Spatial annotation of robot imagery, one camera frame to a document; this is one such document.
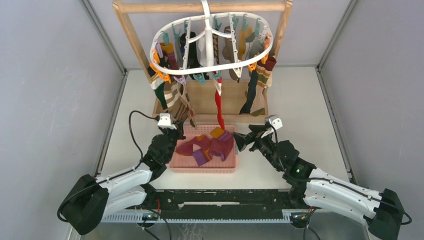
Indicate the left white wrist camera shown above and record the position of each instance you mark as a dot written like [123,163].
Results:
[165,121]

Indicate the brown white striped sock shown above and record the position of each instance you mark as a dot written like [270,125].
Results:
[176,104]

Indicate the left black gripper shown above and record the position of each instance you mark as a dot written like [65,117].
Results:
[179,131]

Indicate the pink perforated plastic basket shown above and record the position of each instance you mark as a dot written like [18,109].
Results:
[183,164]

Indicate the white green sock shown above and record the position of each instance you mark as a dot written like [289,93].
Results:
[157,84]

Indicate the maroon yellow purple sock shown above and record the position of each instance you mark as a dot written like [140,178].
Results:
[198,148]

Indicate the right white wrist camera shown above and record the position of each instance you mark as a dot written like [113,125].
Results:
[272,124]

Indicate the brown argyle sock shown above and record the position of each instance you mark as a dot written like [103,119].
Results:
[216,46]

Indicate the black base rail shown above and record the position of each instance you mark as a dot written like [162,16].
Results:
[221,204]

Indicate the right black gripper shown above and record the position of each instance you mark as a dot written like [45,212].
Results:
[243,140]

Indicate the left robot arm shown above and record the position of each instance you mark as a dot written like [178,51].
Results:
[91,199]

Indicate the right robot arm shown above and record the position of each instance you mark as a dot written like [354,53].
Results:
[381,212]

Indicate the black sock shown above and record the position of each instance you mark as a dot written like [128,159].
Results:
[251,93]

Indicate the maroon purple striped sock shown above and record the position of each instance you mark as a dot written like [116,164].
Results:
[221,143]

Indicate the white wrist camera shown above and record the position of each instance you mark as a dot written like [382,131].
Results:
[165,121]
[272,124]

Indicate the white oval clip hanger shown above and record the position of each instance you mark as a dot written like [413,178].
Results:
[199,54]

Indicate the red sock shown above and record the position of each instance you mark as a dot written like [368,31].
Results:
[218,102]

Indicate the wooden hanger rack frame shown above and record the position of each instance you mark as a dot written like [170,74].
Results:
[201,94]

